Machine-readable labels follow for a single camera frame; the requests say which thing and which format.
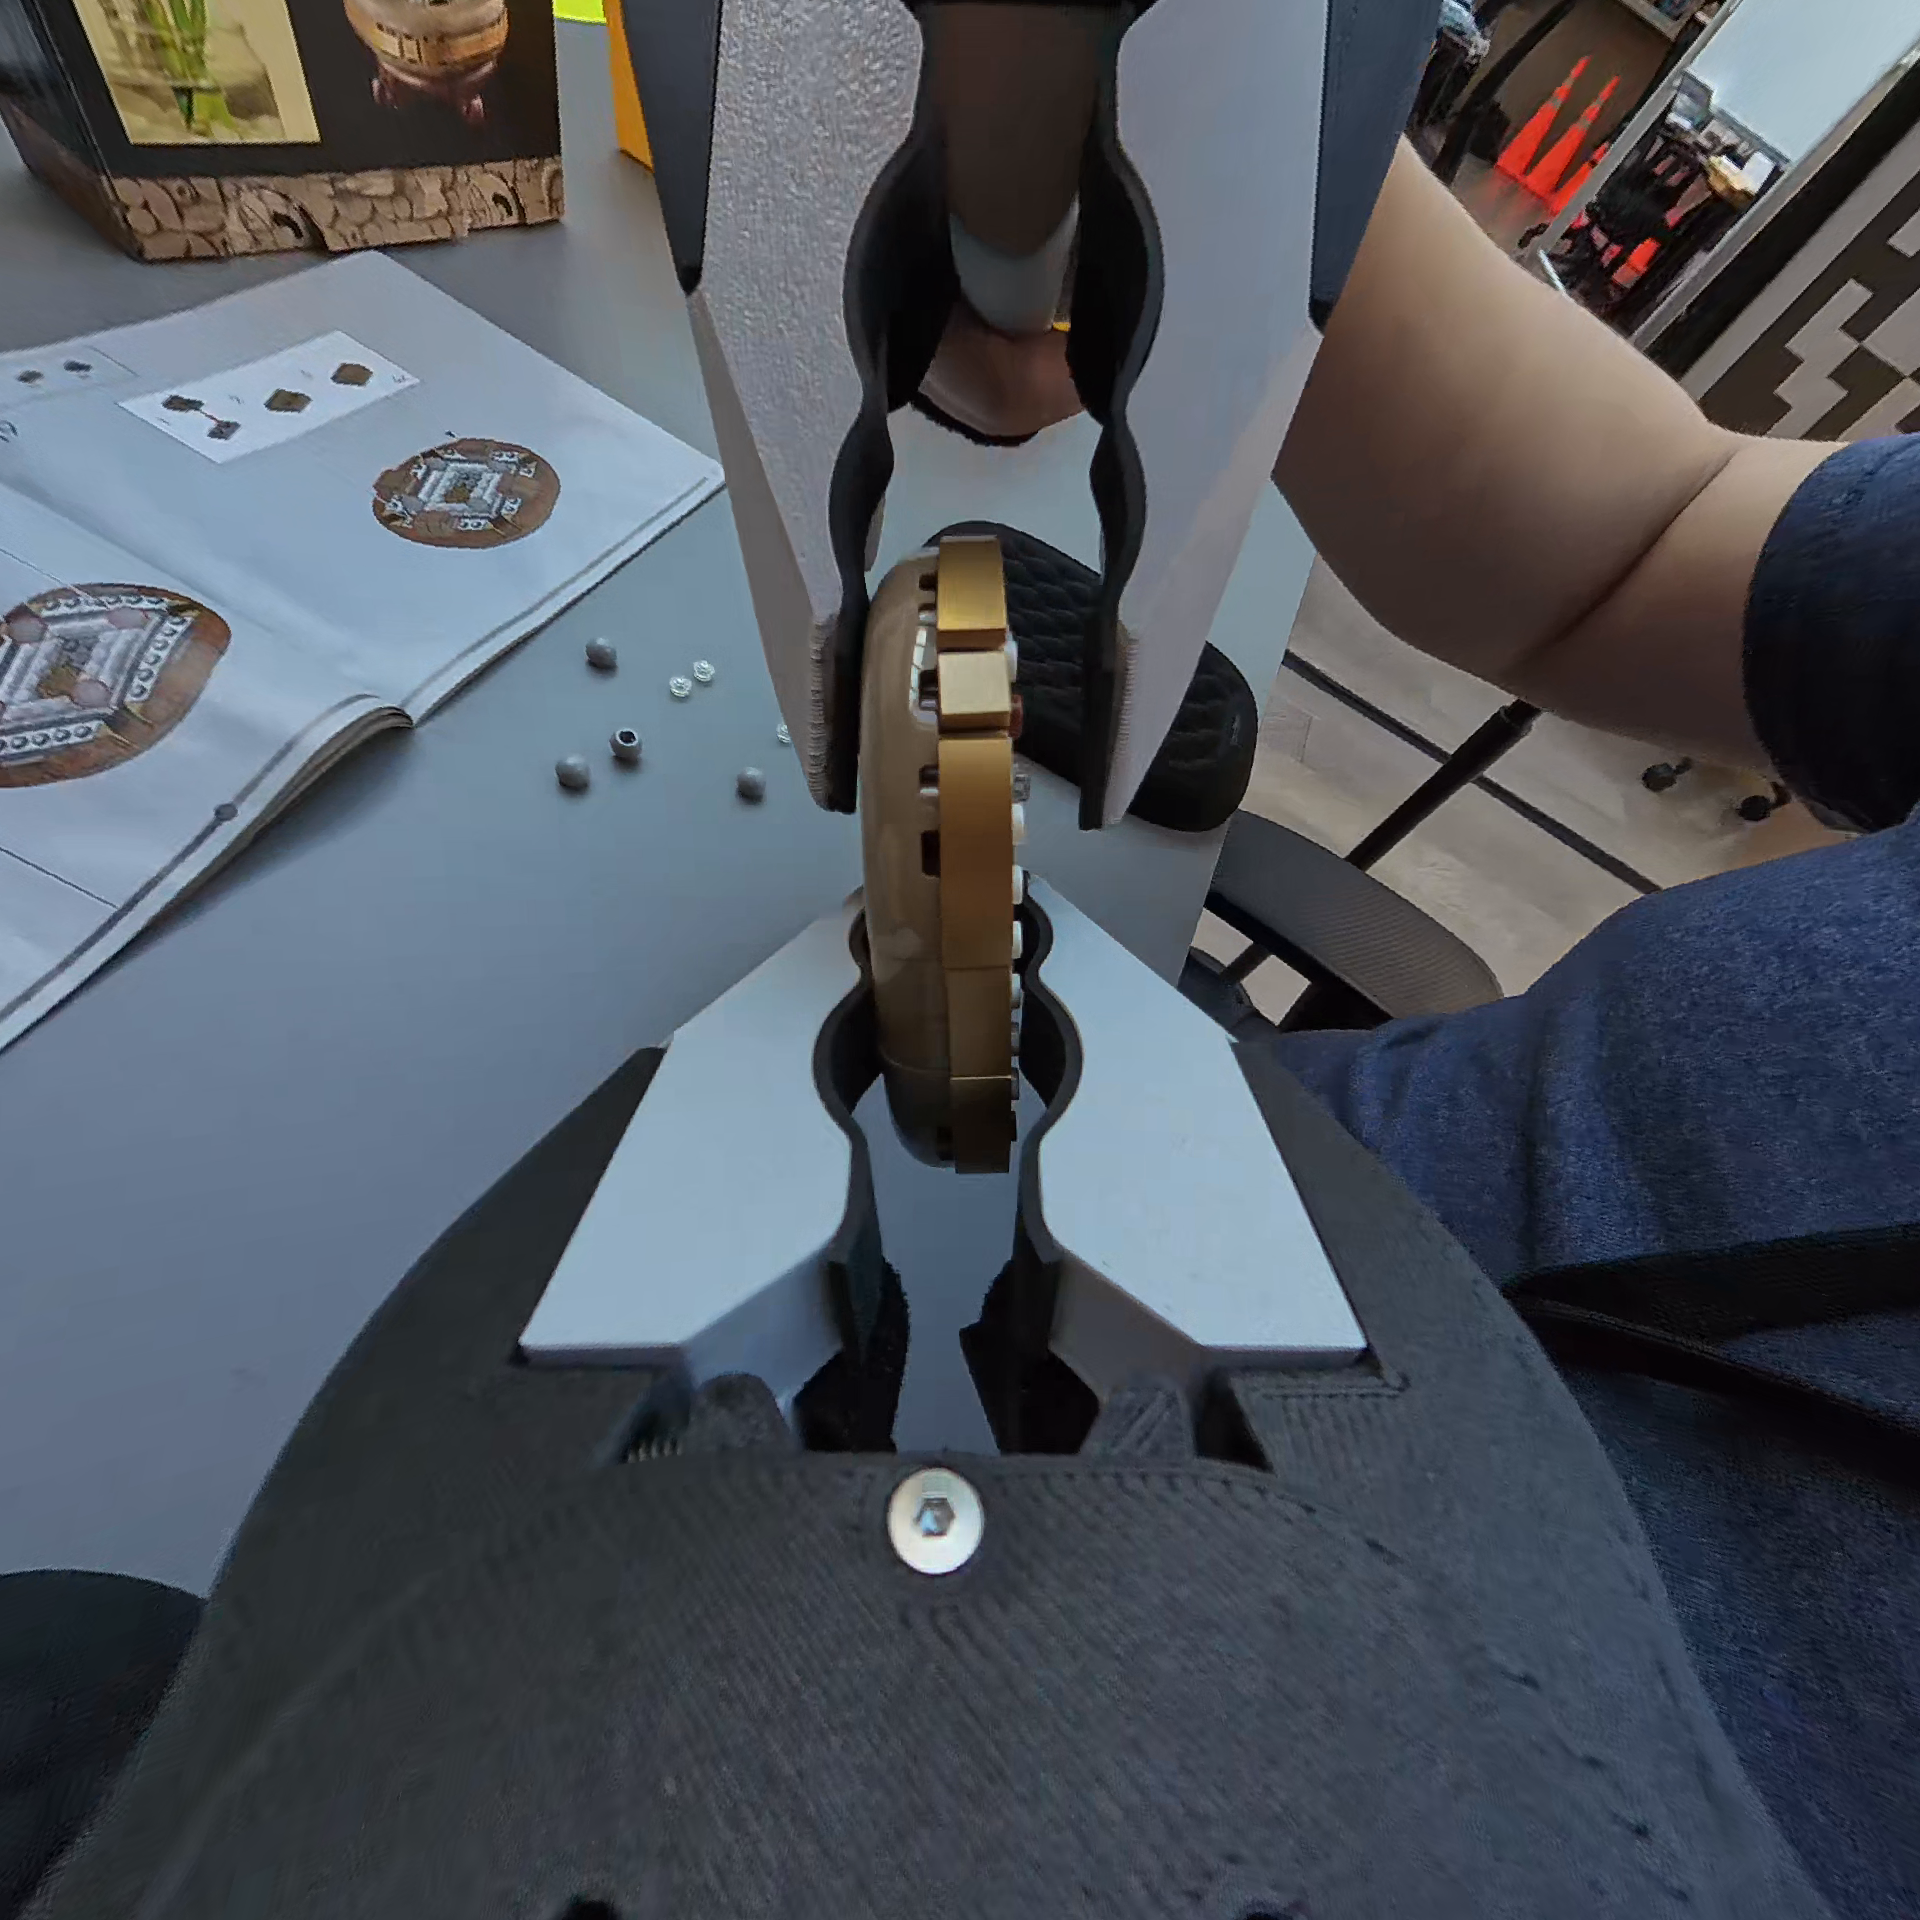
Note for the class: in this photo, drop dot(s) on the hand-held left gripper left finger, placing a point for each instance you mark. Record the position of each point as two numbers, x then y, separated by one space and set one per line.
692 1201

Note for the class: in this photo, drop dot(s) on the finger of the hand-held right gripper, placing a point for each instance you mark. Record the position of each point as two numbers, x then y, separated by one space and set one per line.
781 299
1230 299

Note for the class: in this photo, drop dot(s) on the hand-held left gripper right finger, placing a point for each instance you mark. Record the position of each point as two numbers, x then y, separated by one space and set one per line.
1201 1201

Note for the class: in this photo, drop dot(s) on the gold round lego base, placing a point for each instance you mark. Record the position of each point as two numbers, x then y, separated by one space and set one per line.
967 825

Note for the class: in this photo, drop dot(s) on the person's right forearm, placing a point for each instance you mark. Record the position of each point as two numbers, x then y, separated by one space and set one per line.
1501 450

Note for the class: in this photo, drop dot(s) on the black lego set box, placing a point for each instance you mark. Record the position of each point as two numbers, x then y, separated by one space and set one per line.
300 150

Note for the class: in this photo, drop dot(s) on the lego instruction booklet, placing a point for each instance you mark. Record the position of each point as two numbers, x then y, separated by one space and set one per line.
300 600

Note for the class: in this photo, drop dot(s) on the person's right hand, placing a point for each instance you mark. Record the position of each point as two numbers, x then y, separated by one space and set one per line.
997 375

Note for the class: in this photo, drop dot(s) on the yellow plastic bin stack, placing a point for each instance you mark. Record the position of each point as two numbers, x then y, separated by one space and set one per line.
634 90

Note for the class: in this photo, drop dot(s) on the orange traffic cone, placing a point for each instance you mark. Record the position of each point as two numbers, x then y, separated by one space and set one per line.
1599 150
1545 136

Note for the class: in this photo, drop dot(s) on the black wrist rest pad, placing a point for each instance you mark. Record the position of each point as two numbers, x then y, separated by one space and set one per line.
1201 735

